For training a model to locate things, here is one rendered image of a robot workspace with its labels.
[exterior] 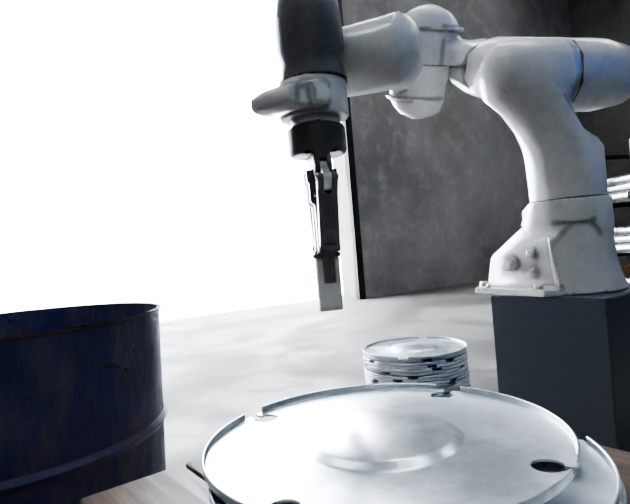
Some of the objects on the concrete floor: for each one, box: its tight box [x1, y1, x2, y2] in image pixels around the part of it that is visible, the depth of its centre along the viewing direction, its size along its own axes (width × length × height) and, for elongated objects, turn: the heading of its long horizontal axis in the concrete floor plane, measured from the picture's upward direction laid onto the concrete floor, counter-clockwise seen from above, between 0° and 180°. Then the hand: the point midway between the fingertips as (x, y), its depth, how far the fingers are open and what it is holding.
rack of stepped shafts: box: [605, 137, 630, 284], centre depth 263 cm, size 43×46×95 cm
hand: (328, 283), depth 66 cm, fingers closed
